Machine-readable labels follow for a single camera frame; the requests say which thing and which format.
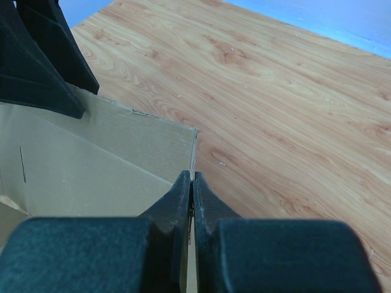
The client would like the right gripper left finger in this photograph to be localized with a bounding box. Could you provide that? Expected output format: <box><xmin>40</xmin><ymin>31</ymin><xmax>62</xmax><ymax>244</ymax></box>
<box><xmin>1</xmin><ymin>171</ymin><xmax>191</xmax><ymax>292</ymax></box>

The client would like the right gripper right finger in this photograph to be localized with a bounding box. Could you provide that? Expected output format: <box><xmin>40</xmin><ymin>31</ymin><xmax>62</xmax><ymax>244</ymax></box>
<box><xmin>192</xmin><ymin>173</ymin><xmax>382</xmax><ymax>292</ymax></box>

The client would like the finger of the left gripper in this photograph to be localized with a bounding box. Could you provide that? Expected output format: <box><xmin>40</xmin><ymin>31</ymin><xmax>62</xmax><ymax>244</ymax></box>
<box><xmin>1</xmin><ymin>1</ymin><xmax>85</xmax><ymax>119</ymax></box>
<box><xmin>16</xmin><ymin>0</ymin><xmax>100</xmax><ymax>94</ymax></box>

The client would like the brown cardboard box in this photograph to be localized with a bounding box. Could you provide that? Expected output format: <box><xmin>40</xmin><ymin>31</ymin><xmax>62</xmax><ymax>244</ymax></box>
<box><xmin>0</xmin><ymin>85</ymin><xmax>199</xmax><ymax>293</ymax></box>

